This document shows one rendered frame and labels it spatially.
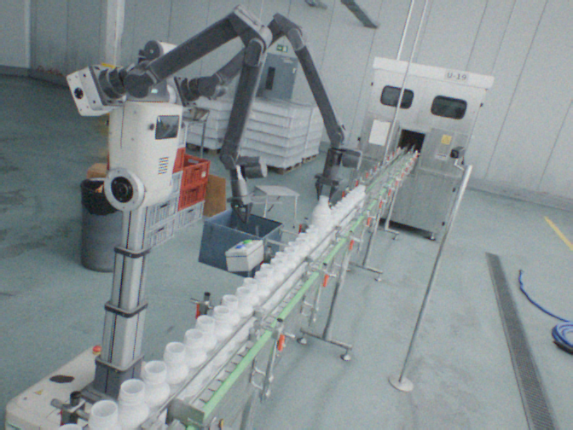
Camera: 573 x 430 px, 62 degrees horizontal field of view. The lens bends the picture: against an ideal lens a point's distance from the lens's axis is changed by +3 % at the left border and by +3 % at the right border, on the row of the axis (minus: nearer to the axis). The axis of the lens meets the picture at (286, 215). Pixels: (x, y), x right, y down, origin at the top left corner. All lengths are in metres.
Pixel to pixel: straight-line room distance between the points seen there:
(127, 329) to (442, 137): 4.89
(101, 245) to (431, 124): 4.15
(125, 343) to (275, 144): 6.50
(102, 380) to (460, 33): 10.69
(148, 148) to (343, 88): 10.43
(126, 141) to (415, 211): 5.00
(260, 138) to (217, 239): 6.13
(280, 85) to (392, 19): 3.06
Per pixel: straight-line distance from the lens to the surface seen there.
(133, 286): 1.92
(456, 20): 11.79
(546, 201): 11.99
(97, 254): 3.75
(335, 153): 1.71
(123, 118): 1.70
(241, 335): 1.19
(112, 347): 2.07
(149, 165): 1.70
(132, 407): 0.84
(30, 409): 2.23
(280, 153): 8.20
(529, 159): 11.82
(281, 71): 12.35
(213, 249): 2.27
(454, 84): 6.16
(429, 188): 6.22
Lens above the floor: 1.68
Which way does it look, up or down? 17 degrees down
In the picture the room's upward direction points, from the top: 12 degrees clockwise
